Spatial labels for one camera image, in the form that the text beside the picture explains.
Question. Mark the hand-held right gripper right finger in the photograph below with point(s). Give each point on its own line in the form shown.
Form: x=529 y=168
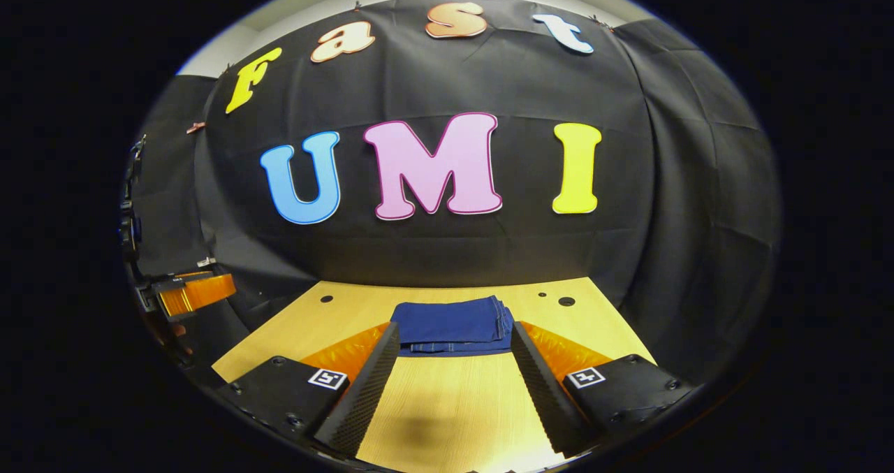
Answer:
x=541 y=403

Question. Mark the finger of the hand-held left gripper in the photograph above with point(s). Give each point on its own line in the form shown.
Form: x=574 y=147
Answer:
x=188 y=274
x=202 y=293

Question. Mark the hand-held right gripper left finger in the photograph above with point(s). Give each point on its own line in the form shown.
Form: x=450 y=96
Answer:
x=363 y=403

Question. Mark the blue jeans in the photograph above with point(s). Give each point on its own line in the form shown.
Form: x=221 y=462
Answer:
x=454 y=319

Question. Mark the small silver cloth clip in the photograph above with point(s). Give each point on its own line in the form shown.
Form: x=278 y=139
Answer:
x=206 y=261

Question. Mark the small red cloth clip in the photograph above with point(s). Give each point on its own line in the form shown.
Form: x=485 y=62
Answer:
x=195 y=127

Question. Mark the black backdrop cloth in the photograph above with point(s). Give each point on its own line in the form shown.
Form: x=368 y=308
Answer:
x=454 y=249

